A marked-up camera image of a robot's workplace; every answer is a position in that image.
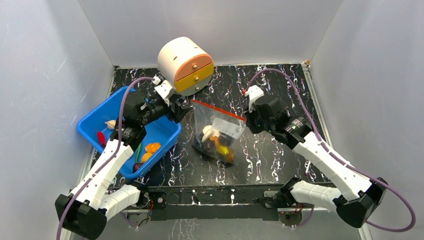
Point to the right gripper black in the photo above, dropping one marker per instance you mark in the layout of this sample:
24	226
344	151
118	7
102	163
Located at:
253	120

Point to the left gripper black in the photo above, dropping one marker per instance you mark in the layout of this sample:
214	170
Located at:
179	110

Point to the white garlic toy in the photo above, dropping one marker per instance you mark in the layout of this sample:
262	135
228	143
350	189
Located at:
208	132

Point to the clear zip top bag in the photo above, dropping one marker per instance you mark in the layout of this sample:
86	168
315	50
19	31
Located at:
221	120

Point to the dark purple plum toy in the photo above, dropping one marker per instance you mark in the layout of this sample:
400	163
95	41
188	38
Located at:
209	146

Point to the yellow banana toy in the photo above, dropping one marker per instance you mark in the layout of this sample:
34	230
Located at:
223	150

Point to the orange tangerine toy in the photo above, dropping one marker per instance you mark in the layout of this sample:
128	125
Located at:
229	157

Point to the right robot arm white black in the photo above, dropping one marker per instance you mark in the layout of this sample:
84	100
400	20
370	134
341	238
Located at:
354	196

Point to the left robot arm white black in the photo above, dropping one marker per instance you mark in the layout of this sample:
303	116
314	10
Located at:
132	133

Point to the crumpled orange toy in bag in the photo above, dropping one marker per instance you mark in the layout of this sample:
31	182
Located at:
215	140

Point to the crumpled orange food toy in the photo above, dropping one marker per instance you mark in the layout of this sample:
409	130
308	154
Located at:
145	157

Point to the round white drawer cabinet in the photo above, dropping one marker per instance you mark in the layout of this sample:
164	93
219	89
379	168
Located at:
186	66

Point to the green bean toy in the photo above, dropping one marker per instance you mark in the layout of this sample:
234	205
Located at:
138	151

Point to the pink pen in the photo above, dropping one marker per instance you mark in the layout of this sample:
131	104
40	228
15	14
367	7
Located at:
307	168

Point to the small beige garlic bulb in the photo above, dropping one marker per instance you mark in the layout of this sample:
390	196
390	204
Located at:
111	124

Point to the purple mangosteen toy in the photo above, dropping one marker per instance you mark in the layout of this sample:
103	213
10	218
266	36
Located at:
136	166

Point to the red chili toy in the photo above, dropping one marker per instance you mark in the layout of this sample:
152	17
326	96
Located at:
101	139

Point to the blue plastic bin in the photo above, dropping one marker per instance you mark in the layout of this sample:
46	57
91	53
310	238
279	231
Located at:
161	131

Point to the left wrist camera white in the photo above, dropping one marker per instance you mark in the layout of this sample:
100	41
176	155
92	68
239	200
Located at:
164	89

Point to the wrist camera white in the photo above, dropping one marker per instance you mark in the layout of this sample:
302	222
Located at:
164	89
253	93

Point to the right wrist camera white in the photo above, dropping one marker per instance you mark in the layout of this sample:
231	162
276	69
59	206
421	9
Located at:
253	93

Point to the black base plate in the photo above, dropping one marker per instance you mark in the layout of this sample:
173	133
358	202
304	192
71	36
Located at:
246	201

